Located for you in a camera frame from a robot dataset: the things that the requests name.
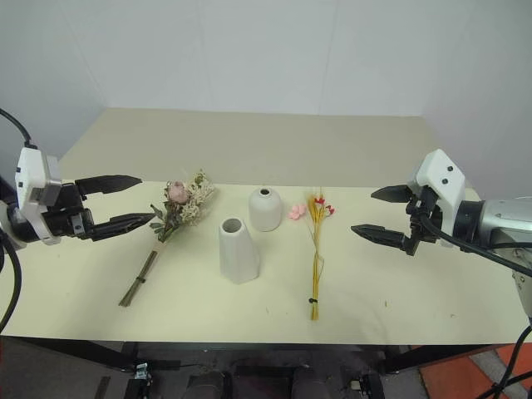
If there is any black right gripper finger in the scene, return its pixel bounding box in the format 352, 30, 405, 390
370, 185, 413, 205
350, 224, 406, 251

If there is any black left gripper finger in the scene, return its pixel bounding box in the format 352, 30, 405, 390
75, 175, 144, 197
89, 213, 157, 243

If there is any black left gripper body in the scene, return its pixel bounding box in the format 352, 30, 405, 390
41, 179, 95, 242

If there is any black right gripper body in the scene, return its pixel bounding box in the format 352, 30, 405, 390
405, 185, 444, 257

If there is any short round white vase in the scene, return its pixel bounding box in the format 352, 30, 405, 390
248, 187, 283, 233

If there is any tall tapered white vase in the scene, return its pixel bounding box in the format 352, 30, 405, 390
218, 217, 262, 285

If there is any dried pink flower bouquet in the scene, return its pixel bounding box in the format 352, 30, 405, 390
118, 168, 216, 308

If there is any yellow stem red flower bunch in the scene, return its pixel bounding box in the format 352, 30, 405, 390
305, 187, 336, 322

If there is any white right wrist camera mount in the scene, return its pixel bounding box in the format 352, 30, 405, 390
406, 148, 467, 241

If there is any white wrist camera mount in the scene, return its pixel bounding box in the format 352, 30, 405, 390
14, 145, 64, 246
406, 148, 467, 241

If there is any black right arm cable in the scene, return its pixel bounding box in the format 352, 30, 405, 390
495, 323, 532, 399
417, 214, 532, 276

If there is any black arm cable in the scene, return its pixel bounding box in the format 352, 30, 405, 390
417, 214, 532, 276
0, 231, 23, 334
0, 108, 39, 151
495, 323, 532, 399

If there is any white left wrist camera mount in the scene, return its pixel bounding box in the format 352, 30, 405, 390
14, 145, 64, 246

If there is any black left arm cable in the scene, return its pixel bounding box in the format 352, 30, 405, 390
0, 231, 23, 334
0, 108, 39, 151

